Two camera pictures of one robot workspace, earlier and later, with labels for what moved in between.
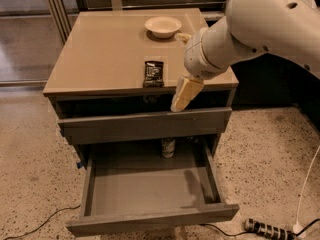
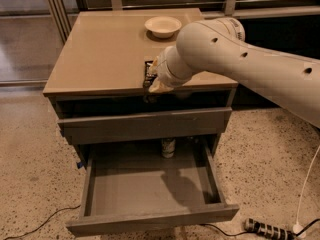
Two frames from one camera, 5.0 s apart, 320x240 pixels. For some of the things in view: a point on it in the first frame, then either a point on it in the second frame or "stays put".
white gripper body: [197, 58] → [163, 69]
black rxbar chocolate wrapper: [153, 74] stays put
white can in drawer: [168, 147] stays put
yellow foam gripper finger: [183, 37] → [154, 65]
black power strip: [267, 231] stays put
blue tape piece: [79, 164] stays put
